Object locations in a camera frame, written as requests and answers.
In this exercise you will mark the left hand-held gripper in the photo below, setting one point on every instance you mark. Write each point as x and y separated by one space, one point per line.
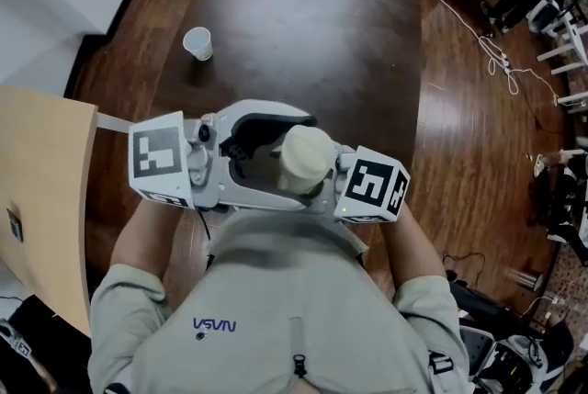
161 158

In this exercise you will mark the person's left forearm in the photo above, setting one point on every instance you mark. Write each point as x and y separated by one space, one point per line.
151 240

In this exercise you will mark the white power strip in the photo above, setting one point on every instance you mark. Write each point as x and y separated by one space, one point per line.
503 62

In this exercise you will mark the white metal rack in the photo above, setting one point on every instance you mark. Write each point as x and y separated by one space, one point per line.
574 48

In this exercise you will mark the white paper cup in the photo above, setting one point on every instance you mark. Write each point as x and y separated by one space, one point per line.
197 43

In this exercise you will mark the small dark device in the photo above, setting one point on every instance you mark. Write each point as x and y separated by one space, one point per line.
15 224

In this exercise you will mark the person's right forearm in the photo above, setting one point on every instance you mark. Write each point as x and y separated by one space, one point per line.
413 245

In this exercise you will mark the white plastic round knob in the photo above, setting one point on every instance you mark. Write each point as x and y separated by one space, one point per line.
307 151

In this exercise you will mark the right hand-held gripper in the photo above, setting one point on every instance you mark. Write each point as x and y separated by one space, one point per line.
374 185

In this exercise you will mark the white desk leg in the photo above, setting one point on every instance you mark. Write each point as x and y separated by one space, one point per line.
114 123

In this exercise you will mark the silver metal cylinder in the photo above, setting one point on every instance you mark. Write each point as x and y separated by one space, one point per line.
526 279

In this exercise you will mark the grey office chair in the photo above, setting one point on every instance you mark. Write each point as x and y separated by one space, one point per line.
478 351

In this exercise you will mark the person's beige sweatshirt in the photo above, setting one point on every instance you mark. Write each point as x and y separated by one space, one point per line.
275 300

